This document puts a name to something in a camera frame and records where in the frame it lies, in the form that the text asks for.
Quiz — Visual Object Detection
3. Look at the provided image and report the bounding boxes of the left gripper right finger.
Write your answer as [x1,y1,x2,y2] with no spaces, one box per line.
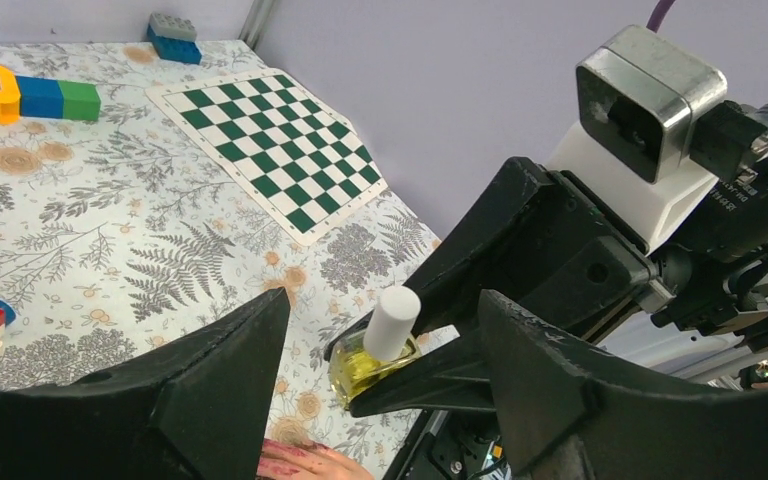
[478,290,768,479]

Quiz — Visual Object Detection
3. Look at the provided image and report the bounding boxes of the floral patterned table cloth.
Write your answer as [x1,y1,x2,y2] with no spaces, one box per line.
[0,41,439,478]

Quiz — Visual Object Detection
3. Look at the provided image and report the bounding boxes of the grey blue lego bricks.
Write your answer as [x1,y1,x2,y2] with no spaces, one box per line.
[146,12,202,65]

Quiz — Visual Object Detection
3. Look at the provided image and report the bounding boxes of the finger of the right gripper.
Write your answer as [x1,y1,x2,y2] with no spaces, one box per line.
[349,330,496,418]

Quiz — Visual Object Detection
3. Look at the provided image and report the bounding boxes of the person's hand dark nails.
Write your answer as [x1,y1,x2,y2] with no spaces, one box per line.
[256,439,374,480]

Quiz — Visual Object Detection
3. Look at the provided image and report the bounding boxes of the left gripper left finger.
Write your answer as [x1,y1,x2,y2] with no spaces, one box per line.
[0,289,291,479]

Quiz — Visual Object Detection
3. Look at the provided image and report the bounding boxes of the orange blue green block row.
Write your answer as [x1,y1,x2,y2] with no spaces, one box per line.
[0,65,101,125]

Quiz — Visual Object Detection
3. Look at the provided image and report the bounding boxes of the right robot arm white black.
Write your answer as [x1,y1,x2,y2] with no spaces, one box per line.
[344,157,768,419]

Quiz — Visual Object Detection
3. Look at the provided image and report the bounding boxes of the yellow nail polish bottle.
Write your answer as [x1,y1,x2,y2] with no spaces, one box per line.
[329,286,421,410]

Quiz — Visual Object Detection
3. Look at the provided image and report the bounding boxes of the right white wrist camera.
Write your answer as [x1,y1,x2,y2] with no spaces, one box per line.
[545,25,727,254]

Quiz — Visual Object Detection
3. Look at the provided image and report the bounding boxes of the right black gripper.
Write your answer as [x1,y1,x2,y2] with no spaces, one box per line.
[322,156,697,362]

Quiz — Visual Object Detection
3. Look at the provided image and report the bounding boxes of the green white checkerboard mat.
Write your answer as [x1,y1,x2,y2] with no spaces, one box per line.
[146,68,388,246]

